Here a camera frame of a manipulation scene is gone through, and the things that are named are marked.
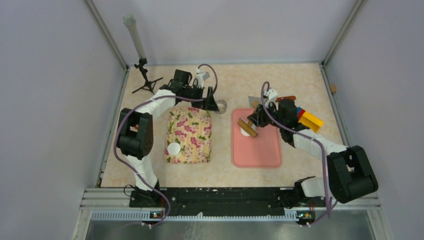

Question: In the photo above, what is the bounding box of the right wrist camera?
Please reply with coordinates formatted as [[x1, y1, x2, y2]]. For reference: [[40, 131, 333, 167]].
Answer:
[[262, 88, 278, 108]]

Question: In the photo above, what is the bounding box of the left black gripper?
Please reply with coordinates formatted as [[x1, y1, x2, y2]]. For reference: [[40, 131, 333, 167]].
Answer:
[[182, 84, 219, 112]]

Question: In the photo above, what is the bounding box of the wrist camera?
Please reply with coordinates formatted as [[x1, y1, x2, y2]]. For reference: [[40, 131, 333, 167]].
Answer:
[[262, 88, 278, 108], [193, 68, 210, 88]]

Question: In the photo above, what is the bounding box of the wooden rolling pin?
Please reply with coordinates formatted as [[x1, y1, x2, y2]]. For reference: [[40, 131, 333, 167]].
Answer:
[[237, 100, 259, 138]]

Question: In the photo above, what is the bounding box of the colourful toy block stack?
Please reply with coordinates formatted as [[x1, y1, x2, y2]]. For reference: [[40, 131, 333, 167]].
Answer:
[[297, 107, 324, 133]]

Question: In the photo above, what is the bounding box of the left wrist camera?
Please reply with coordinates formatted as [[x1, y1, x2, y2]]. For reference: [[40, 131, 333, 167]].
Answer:
[[193, 68, 210, 88]]

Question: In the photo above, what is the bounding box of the black tripod with tube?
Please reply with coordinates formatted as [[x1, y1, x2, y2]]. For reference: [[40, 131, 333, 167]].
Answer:
[[123, 13, 163, 94]]

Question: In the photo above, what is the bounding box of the floral rectangular tray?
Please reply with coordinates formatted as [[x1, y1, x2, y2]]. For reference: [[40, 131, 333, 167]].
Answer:
[[164, 107, 212, 164]]

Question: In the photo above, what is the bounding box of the small cork piece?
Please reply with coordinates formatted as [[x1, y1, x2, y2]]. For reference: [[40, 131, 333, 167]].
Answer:
[[329, 83, 337, 94]]

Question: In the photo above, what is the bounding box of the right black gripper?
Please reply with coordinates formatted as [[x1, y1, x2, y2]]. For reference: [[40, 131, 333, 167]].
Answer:
[[248, 100, 285, 129]]

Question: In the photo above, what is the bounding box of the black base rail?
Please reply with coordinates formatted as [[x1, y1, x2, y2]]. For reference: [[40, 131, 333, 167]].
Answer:
[[129, 187, 325, 217]]

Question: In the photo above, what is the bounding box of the round metal cutter ring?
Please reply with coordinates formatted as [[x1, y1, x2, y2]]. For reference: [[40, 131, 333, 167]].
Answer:
[[214, 100, 229, 116]]

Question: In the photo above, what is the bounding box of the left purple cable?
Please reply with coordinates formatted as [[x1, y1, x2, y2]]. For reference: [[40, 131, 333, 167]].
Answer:
[[113, 63, 220, 229]]

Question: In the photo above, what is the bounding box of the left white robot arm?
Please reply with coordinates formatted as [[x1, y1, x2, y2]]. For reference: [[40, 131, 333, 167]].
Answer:
[[113, 67, 220, 207]]

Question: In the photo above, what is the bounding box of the pink silicone mat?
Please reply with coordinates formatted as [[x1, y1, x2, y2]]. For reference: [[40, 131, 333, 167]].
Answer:
[[231, 108, 283, 169]]

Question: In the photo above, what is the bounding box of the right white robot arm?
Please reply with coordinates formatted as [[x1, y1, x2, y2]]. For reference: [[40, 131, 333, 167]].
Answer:
[[247, 97, 379, 206]]

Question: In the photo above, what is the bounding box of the white dough ball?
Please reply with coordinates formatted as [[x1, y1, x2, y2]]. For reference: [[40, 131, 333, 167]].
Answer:
[[240, 128, 251, 137]]

